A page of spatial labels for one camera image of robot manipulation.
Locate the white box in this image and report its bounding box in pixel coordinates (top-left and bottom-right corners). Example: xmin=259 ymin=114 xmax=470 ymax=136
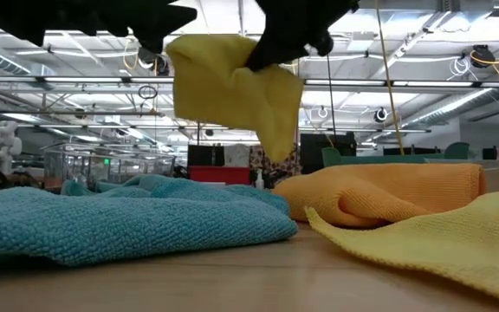
xmin=224 ymin=144 xmax=251 ymax=168

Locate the blue microfiber towel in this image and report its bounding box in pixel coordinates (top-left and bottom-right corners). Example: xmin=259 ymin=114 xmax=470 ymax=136
xmin=0 ymin=185 xmax=299 ymax=268
xmin=61 ymin=173 xmax=292 ymax=216

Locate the orange microfiber towel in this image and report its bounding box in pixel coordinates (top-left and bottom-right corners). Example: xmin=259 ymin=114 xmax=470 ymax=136
xmin=272 ymin=162 xmax=488 ymax=230

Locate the black hanging cable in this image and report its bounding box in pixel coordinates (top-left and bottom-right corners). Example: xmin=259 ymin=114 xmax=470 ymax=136
xmin=326 ymin=55 xmax=338 ymax=136

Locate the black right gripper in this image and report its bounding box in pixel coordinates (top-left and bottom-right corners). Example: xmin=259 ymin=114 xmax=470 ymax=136
xmin=245 ymin=0 xmax=361 ymax=73

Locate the red box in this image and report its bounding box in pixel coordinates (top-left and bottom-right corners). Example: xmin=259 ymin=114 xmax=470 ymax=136
xmin=188 ymin=166 xmax=251 ymax=186

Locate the green plastic basket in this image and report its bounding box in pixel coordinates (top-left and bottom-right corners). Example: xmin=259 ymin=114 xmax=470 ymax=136
xmin=321 ymin=141 xmax=471 ymax=168

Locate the long ceiling light bar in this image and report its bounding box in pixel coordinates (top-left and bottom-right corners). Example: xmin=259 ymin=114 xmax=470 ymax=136
xmin=0 ymin=74 xmax=499 ymax=91

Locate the yellow microfiber towel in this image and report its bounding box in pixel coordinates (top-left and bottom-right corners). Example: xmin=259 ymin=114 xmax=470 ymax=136
xmin=304 ymin=188 xmax=499 ymax=309
xmin=165 ymin=33 xmax=305 ymax=164

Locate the black monitor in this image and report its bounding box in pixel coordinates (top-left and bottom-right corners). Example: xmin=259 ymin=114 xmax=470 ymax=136
xmin=187 ymin=145 xmax=226 ymax=167

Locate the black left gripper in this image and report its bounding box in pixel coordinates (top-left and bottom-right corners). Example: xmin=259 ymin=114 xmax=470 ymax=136
xmin=0 ymin=0 xmax=198 ymax=54

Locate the glass enclosure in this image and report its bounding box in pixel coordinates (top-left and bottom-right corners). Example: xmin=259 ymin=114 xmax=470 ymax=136
xmin=42 ymin=142 xmax=177 ymax=190

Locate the black cabinet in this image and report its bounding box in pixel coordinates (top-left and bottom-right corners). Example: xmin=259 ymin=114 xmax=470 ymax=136
xmin=300 ymin=132 xmax=358 ymax=175

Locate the yellow hanging cable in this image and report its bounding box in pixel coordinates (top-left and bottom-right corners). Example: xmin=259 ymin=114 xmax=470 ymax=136
xmin=374 ymin=0 xmax=406 ymax=156

